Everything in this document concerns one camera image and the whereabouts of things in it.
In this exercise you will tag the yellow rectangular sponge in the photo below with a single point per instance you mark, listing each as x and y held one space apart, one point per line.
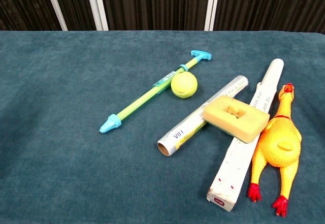
250 123

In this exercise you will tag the green and blue water pump toy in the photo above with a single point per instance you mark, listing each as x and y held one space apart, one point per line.
142 100

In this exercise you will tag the yellow-green tennis ball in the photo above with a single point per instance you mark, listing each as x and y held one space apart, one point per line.
184 84

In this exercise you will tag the clear plastic wrap roll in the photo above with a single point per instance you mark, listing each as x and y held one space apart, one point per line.
188 130

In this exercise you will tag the teal velvet table cloth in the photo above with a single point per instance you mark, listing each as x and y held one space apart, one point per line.
76 132

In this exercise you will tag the long white cardboard box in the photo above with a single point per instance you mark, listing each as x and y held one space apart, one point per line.
237 163

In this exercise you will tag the yellow rubber chicken toy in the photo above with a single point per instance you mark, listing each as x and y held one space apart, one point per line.
281 137

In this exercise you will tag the white vertical frame post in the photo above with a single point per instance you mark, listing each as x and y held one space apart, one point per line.
212 4
55 4
97 4

